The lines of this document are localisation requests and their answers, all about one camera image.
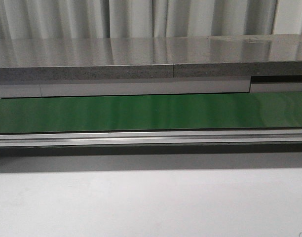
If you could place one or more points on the green conveyor belt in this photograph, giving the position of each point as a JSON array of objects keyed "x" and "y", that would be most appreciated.
[{"x": 151, "y": 112}]

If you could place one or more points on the grey stone-edged back table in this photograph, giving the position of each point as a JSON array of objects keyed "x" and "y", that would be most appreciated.
[{"x": 50, "y": 61}]

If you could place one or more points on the white pleated curtain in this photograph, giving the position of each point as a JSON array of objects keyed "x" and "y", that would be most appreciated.
[{"x": 80, "y": 19}]

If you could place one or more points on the aluminium conveyor frame rail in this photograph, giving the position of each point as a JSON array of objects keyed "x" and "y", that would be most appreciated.
[{"x": 152, "y": 137}]

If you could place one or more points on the grey right rail segment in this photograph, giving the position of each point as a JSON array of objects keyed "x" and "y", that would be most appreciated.
[{"x": 276, "y": 87}]

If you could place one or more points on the grey rail under table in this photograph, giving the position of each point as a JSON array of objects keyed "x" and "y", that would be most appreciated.
[{"x": 108, "y": 87}]

